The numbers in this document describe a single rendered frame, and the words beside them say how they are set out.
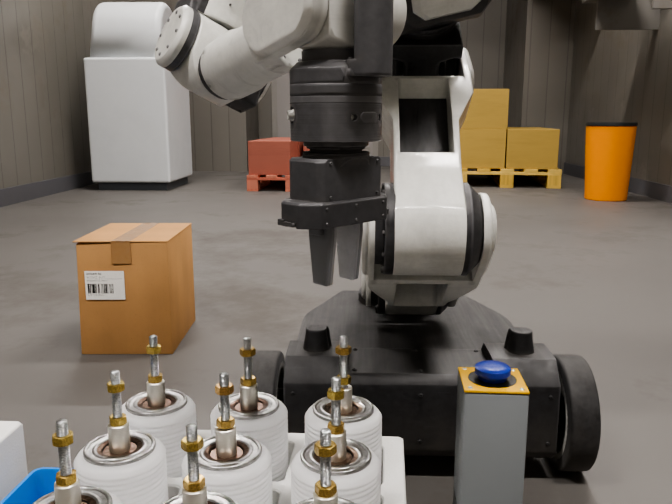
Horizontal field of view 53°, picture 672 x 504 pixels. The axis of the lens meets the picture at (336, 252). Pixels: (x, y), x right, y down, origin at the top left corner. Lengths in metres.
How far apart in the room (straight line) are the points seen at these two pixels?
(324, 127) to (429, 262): 0.43
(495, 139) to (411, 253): 5.11
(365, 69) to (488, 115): 5.48
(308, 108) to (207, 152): 7.23
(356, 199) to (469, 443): 0.31
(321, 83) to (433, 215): 0.41
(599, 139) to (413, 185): 4.32
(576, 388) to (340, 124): 0.71
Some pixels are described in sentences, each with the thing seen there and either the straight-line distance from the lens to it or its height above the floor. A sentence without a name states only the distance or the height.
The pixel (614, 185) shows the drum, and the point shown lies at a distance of 5.30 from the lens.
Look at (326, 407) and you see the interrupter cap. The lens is 0.85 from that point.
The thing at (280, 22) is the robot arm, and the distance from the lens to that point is 0.63.
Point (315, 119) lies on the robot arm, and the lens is 0.61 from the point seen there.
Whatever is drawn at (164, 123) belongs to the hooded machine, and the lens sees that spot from 5.78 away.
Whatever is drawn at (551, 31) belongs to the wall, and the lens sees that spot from 7.80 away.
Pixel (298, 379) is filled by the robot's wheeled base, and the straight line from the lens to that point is 1.13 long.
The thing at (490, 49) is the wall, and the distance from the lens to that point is 8.74.
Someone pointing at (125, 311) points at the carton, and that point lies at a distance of 1.81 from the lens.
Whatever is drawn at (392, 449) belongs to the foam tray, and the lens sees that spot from 0.91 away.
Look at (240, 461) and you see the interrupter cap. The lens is 0.74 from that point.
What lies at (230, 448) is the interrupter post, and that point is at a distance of 0.74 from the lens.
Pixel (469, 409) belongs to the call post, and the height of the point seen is 0.29.
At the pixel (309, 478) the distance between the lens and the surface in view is 0.71.
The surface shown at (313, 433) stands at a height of 0.23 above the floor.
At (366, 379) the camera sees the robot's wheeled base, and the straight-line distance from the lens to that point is 1.12.
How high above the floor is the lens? 0.60
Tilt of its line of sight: 11 degrees down
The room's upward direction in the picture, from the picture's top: straight up
